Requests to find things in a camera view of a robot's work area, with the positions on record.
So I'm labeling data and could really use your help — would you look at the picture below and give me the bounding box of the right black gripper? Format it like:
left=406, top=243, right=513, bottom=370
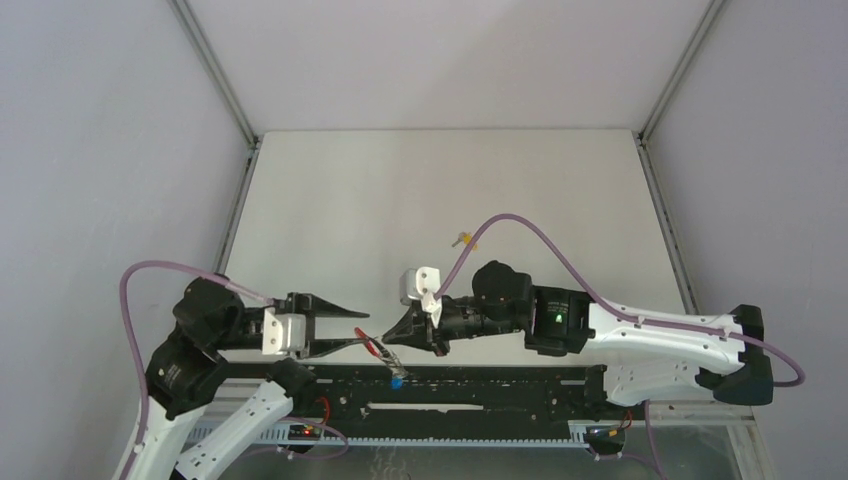
left=383, top=298, right=522, bottom=358

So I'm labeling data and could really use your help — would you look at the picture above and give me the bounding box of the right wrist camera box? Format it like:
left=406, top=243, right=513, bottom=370
left=399, top=267, right=443, bottom=328

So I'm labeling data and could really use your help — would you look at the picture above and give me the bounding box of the red tag keyring with chain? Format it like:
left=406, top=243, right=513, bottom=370
left=354, top=327, right=409, bottom=380

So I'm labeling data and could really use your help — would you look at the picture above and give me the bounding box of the yellow tagged key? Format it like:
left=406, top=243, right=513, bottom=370
left=451, top=232, right=478, bottom=251

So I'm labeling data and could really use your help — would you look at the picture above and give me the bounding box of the small circuit board with leds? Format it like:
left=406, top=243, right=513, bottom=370
left=287, top=424, right=322, bottom=441

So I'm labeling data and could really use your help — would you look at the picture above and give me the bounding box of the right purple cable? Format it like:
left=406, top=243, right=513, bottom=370
left=433, top=213, right=807, bottom=480

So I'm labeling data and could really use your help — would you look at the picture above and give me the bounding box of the white cable duct strip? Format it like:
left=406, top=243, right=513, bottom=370
left=192, top=423, right=627, bottom=449

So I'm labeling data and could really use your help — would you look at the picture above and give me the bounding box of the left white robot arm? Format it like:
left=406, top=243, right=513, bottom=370
left=114, top=272, right=359, bottom=479

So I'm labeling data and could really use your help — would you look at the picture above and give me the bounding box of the purple cable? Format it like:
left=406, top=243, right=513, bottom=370
left=433, top=213, right=807, bottom=480
left=118, top=261, right=349, bottom=480

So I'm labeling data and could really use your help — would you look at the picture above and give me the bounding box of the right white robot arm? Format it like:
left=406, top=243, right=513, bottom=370
left=382, top=261, right=775, bottom=418

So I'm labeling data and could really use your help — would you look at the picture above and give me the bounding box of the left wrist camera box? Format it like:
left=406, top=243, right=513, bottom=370
left=261, top=309, right=307, bottom=356

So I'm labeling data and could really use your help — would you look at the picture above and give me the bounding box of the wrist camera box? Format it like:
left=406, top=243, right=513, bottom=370
left=399, top=267, right=443, bottom=328
left=261, top=309, right=307, bottom=356

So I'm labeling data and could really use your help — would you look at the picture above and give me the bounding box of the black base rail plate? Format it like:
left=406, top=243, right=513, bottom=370
left=305, top=364, right=644, bottom=439

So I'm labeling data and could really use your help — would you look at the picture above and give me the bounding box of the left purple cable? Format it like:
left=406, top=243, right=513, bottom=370
left=118, top=261, right=349, bottom=480

